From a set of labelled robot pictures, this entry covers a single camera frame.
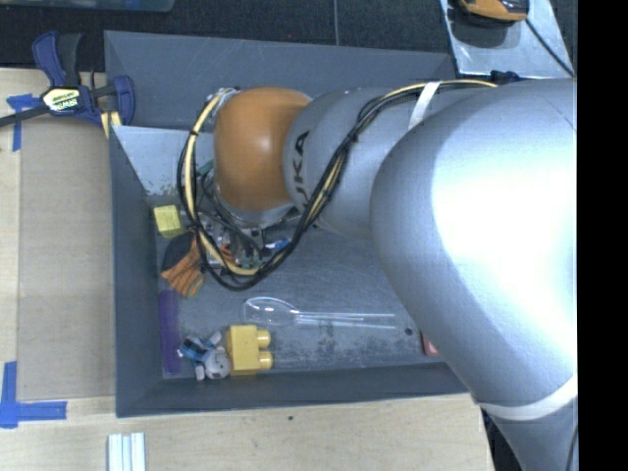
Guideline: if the small yellow block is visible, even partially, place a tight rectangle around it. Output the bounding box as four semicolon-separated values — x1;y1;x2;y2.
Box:
152;204;185;238

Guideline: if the clear plastic spoon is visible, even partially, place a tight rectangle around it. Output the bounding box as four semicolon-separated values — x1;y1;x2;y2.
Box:
240;295;397;331

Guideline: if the yellow toy brick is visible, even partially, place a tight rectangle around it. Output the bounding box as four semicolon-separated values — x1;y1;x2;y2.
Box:
225;324;275;376

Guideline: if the purple flat block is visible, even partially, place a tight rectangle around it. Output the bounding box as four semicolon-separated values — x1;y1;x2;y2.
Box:
158;288;183;377

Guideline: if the grey metal bin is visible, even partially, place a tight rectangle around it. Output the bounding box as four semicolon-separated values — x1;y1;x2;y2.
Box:
103;29;473;419

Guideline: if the white and blue toy figure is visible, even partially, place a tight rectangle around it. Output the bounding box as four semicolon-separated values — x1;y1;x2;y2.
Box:
177;331;234;383

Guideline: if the pale brown flat board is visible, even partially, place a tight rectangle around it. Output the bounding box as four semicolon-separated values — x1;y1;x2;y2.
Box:
16;118;118;403

